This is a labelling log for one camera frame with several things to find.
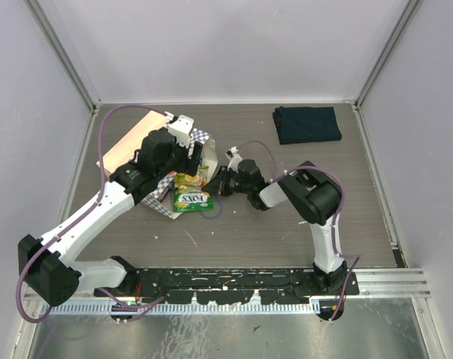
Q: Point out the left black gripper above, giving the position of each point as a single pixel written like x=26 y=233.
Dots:
x=186 y=164

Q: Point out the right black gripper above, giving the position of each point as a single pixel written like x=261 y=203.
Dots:
x=217 y=185

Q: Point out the green Fox's candy packet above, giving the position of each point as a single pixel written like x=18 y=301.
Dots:
x=196 y=201

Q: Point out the blue checkered paper bag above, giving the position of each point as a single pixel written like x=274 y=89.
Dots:
x=135 y=161

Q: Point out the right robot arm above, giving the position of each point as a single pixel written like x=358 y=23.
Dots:
x=315 y=195

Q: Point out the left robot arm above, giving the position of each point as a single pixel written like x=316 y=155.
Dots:
x=49 y=264

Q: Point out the green snack packet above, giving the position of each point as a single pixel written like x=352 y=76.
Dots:
x=183 y=182

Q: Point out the folded navy cloth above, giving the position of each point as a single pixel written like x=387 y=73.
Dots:
x=300 y=125

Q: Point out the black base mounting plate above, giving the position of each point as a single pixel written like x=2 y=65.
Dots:
x=231 y=286

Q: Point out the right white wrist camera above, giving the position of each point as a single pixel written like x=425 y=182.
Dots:
x=234 y=158

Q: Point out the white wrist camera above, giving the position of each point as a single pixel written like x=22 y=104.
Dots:
x=180 y=128
x=234 y=158

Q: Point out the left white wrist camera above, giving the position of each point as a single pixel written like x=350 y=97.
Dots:
x=180 y=128

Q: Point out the left aluminium frame post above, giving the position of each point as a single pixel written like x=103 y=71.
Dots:
x=54 y=41

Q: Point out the aluminium frame post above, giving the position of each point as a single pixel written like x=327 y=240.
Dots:
x=54 y=41
x=391 y=43

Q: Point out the right aluminium frame post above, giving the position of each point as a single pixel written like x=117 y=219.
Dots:
x=391 y=43

